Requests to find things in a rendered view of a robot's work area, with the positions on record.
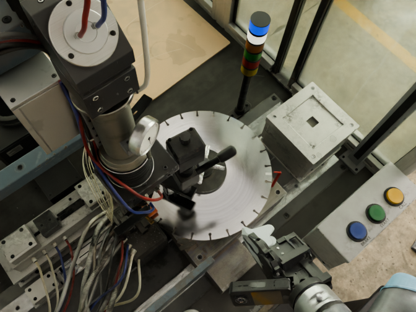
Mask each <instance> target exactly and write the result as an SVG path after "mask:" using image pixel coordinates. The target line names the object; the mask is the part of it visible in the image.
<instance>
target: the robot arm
mask: <svg viewBox="0 0 416 312"><path fill-rule="evenodd" d="M273 231H274V227H273V226H272V225H264V226H261V227H258V228H254V229H250V228H248V227H243V228H242V236H243V239H244V241H245V243H246V245H247V247H248V249H249V251H250V252H251V254H252V255H253V258H254V260H255V261H256V262H257V264H258V266H259V268H260V269H261V270H262V272H263V273H264V275H265V276H266V278H267V279H266V280H247V281H237V282H230V287H229V296H230V298H231V300H232V303H233V305H234V306H253V305H277V304H289V305H290V307H291V308H292V309H293V310H294V312H352V311H351V310H350V309H349V308H348V307H347V306H346V305H345V304H344V303H343V302H342V300H341V299H340V298H339V297H338V296H337V295H336V294H335V293H334V292H333V291H332V283H331V280H332V276H331V275H330V274H329V273H328V272H327V271H326V272H324V273H323V272H322V271H321V270H320V269H319V267H318V266H317V265H316V264H315V263H314V262H313V257H312V255H311V251H310V248H309V247H308V246H307V245H306V244H305V243H304V242H303V241H302V240H301V239H300V238H299V236H298V235H297V234H296V233H295V232H292V233H291V234H289V235H287V236H283V237H282V238H279V239H278V240H276V239H275V238H274V237H273V236H270V235H271V234H272V232H273ZM295 237H296V238H297V239H298V240H299V241H300V242H301V243H302V244H303V246H302V245H301V243H300V242H299V241H298V240H297V239H296V238H295ZM276 242H277V243H276ZM308 255H309V258H307V257H308ZM305 258H307V259H305ZM293 288H294V289H293ZM367 312H416V277H414V276H412V275H409V274H406V273H396V274H394V275H393V276H392V277H391V278H390V279H389V281H388V282H387V284H386V285H385V286H384V287H383V288H381V290H380V292H379V295H378V296H377V298H376V300H375V301H374V302H373V304H372V305H371V307H370V309H369V310H368V311H367Z"/></svg>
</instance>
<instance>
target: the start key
mask: <svg viewBox="0 0 416 312"><path fill-rule="evenodd" d="M368 215H369V217H370V219H372V220H373V221H375V222H379V221H381V220H382V219H384V217H385V211H384V209H383V208H382V207H381V206H378V205H373V206H371V207H370V208H369V209H368Z"/></svg>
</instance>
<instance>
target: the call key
mask: <svg viewBox="0 0 416 312"><path fill-rule="evenodd" d="M386 197H387V199H388V201H389V202H391V203H392V204H398V203H400V202H402V200H403V198H404V197H403V193H402V192H401V191H400V190H399V189H397V188H391V189H390V190H388V191H387V193H386Z"/></svg>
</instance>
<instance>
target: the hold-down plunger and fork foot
mask: <svg viewBox="0 0 416 312"><path fill-rule="evenodd" d="M160 185H162V187H163V189H164V190H165V192H166V194H168V189H170V190H172V191H174V192H176V193H178V194H180V195H182V196H184V197H186V198H188V199H190V200H192V199H193V197H194V195H195V193H196V191H197V187H195V186H190V187H189V188H187V189H185V190H183V191H182V190H180V188H179V187H178V185H177V183H176V181H175V180H174V178H173V176H172V175H171V176H169V177H168V178H167V179H166V180H164V181H163V182H161V183H160Z"/></svg>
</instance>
